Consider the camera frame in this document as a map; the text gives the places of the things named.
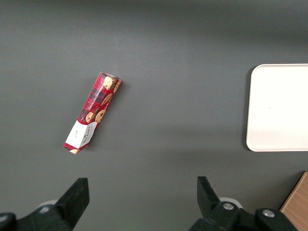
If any wooden drawer cabinet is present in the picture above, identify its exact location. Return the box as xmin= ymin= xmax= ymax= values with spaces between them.
xmin=280 ymin=170 xmax=308 ymax=231

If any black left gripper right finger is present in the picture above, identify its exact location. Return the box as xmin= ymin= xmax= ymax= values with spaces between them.
xmin=189 ymin=176 xmax=299 ymax=231

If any red tartan cookie box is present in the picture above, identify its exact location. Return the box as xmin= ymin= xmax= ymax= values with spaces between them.
xmin=63 ymin=71 xmax=123 ymax=155

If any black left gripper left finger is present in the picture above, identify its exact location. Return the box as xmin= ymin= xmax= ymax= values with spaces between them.
xmin=0 ymin=177 xmax=90 ymax=231

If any white rectangular tray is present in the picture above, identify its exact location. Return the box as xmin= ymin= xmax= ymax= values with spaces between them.
xmin=245 ymin=63 xmax=308 ymax=152

